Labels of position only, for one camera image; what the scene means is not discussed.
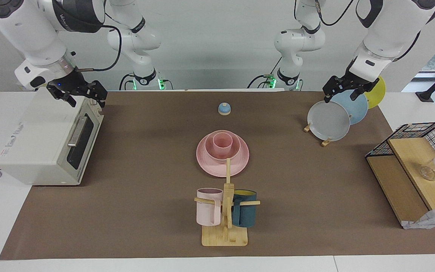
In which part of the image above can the yellow plate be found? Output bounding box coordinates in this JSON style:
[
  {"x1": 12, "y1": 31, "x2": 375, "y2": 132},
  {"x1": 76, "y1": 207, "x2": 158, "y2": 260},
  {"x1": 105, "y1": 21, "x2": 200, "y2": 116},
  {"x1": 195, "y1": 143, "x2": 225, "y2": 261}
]
[{"x1": 364, "y1": 75, "x2": 386, "y2": 110}]

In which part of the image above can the small clear glass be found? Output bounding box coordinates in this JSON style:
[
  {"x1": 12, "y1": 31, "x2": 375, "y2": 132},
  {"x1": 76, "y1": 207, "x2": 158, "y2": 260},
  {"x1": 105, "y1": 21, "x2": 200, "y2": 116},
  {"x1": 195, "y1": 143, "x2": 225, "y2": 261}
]
[{"x1": 419, "y1": 160, "x2": 435, "y2": 181}]

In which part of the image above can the wooden plate rack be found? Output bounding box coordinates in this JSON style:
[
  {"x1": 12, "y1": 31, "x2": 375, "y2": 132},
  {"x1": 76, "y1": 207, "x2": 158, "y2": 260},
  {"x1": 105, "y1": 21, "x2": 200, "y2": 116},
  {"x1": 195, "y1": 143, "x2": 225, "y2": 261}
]
[{"x1": 303, "y1": 120, "x2": 333, "y2": 147}]

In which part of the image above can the grey plate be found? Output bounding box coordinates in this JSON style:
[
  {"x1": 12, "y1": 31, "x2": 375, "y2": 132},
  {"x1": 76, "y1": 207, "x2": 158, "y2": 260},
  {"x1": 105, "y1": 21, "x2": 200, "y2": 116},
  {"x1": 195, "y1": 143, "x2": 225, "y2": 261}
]
[{"x1": 307, "y1": 100, "x2": 351, "y2": 141}]

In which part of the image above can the wooden mug tree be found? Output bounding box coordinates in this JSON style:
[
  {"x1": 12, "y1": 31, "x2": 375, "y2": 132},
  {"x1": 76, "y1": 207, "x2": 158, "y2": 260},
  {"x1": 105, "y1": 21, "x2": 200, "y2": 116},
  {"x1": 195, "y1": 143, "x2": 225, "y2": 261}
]
[{"x1": 194, "y1": 158, "x2": 261, "y2": 247}]

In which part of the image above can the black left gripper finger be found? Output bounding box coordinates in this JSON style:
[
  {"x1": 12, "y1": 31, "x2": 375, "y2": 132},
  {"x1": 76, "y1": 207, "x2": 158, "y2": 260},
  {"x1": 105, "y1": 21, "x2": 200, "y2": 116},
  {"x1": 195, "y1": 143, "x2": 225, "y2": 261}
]
[
  {"x1": 322, "y1": 77, "x2": 341, "y2": 104},
  {"x1": 348, "y1": 85, "x2": 370, "y2": 102}
]

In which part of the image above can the pink speckled plate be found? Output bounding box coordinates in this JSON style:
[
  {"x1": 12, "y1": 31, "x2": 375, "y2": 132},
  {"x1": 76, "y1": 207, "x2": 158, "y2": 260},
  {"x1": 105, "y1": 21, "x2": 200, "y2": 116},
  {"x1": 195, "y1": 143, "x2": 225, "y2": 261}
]
[{"x1": 196, "y1": 132, "x2": 250, "y2": 177}]

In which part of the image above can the beige toaster oven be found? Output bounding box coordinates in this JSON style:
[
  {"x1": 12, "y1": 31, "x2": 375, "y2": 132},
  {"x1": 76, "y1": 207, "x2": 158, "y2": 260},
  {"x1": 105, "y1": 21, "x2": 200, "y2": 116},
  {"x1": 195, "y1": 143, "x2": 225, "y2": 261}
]
[{"x1": 0, "y1": 87, "x2": 105, "y2": 186}]

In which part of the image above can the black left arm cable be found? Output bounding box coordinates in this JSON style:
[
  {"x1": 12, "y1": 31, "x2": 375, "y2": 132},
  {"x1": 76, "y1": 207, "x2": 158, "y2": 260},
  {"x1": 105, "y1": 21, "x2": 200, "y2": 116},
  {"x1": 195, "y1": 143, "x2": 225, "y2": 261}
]
[{"x1": 314, "y1": 0, "x2": 355, "y2": 27}]

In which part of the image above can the pink mug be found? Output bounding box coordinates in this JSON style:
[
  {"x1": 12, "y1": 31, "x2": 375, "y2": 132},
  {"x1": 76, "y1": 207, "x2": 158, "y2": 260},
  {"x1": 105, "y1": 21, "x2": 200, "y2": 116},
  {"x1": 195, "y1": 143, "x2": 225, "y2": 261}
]
[{"x1": 196, "y1": 188, "x2": 224, "y2": 227}]

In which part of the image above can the black base cable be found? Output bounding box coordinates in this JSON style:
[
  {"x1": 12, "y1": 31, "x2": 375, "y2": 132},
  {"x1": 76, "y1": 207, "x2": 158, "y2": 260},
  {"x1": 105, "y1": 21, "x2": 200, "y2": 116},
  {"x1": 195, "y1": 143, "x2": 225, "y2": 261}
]
[
  {"x1": 248, "y1": 56, "x2": 283, "y2": 90},
  {"x1": 119, "y1": 73, "x2": 137, "y2": 91}
]

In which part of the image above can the pink bowl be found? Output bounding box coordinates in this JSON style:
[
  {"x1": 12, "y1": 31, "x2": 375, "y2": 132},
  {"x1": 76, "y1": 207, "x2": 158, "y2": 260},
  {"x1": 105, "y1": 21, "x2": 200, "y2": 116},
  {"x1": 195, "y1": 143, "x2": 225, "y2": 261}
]
[{"x1": 205, "y1": 130, "x2": 241, "y2": 161}]

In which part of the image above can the dark teal mug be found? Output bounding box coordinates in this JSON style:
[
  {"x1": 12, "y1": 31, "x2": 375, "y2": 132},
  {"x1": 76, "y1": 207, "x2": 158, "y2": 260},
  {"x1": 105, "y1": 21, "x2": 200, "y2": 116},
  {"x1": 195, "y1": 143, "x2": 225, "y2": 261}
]
[{"x1": 231, "y1": 190, "x2": 258, "y2": 228}]

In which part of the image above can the light blue plate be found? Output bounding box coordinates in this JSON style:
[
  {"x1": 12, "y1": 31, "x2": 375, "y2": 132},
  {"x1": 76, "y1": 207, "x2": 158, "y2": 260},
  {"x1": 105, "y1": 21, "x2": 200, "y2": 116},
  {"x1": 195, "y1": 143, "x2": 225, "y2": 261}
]
[{"x1": 331, "y1": 90, "x2": 369, "y2": 125}]

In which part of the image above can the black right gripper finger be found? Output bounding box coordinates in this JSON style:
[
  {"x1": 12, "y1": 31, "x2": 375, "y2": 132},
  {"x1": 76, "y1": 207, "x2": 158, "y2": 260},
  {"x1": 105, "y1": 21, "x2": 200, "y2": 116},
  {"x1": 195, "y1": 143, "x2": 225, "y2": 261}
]
[
  {"x1": 51, "y1": 89, "x2": 77, "y2": 108},
  {"x1": 88, "y1": 80, "x2": 108, "y2": 109}
]

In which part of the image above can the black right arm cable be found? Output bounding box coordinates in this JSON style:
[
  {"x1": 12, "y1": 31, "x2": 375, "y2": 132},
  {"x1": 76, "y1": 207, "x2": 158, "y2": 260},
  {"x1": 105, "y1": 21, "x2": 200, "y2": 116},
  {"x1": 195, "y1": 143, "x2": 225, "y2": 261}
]
[{"x1": 75, "y1": 24, "x2": 122, "y2": 73}]

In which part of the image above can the brown table mat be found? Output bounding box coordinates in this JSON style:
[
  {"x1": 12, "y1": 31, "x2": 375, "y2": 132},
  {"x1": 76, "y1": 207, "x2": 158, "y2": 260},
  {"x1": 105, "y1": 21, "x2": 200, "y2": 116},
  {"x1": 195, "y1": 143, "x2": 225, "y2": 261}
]
[{"x1": 0, "y1": 91, "x2": 435, "y2": 261}]

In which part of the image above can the wire and wood shelf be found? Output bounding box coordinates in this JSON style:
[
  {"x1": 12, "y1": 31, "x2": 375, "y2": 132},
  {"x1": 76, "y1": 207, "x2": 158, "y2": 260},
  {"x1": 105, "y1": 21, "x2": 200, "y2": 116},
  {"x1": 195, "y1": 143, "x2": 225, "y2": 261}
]
[{"x1": 365, "y1": 122, "x2": 435, "y2": 230}]

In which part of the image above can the pink tumbler cup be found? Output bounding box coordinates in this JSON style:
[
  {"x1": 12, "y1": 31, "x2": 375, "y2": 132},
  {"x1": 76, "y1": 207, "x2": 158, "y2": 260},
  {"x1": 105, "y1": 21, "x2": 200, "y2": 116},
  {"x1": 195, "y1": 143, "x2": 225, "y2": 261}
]
[{"x1": 213, "y1": 133, "x2": 234, "y2": 159}]

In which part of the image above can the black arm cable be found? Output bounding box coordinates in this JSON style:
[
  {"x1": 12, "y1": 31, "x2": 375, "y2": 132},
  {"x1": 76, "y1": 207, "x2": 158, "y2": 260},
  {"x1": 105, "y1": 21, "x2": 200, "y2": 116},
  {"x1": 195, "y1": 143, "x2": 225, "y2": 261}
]
[
  {"x1": 314, "y1": 0, "x2": 355, "y2": 27},
  {"x1": 75, "y1": 24, "x2": 122, "y2": 73}
]

